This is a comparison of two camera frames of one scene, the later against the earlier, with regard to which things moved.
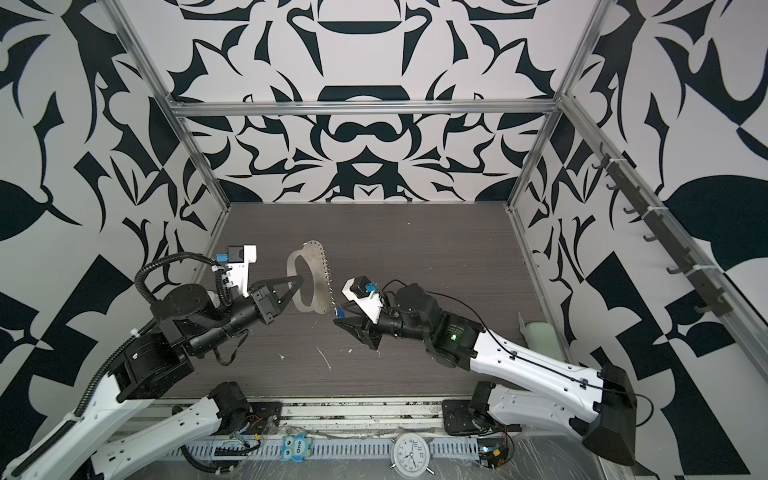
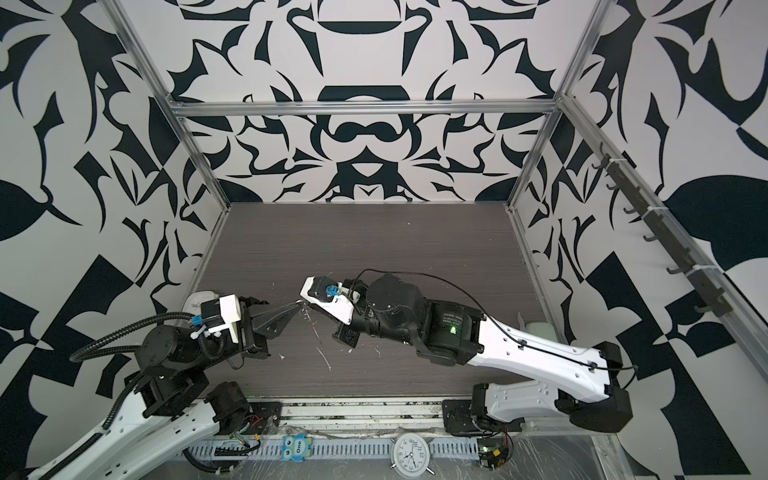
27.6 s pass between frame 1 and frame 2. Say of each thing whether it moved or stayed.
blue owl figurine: stayed
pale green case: stayed
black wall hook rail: stayed
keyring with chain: moved
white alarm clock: stayed
